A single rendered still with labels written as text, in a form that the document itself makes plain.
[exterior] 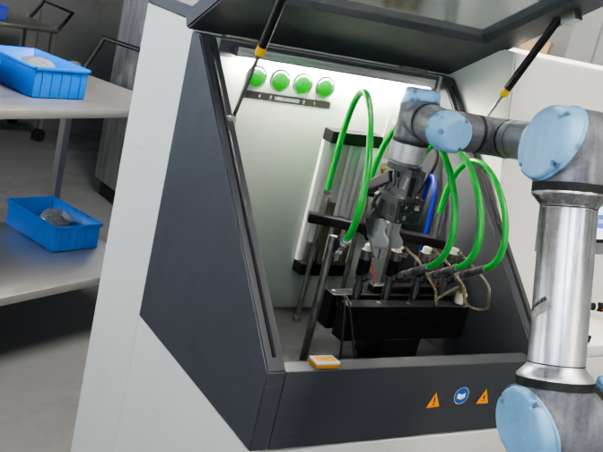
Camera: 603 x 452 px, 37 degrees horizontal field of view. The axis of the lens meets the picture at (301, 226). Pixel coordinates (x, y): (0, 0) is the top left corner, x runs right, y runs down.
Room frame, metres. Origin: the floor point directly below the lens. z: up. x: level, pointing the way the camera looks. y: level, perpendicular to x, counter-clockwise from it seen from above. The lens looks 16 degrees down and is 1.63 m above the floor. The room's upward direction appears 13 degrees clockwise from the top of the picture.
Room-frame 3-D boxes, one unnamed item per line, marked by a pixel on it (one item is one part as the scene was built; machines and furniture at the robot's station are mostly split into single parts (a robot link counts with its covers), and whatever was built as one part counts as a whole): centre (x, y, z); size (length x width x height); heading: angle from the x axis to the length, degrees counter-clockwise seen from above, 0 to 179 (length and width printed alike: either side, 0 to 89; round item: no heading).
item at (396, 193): (1.82, -0.18, 1.24); 0.09 x 0.08 x 0.12; 33
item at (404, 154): (1.83, -0.18, 1.32); 0.08 x 0.08 x 0.05
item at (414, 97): (1.82, -0.18, 1.40); 0.09 x 0.08 x 0.11; 25
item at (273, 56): (2.09, 0.00, 1.43); 0.54 x 0.03 x 0.02; 123
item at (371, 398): (1.67, -0.28, 0.87); 0.62 x 0.04 x 0.16; 123
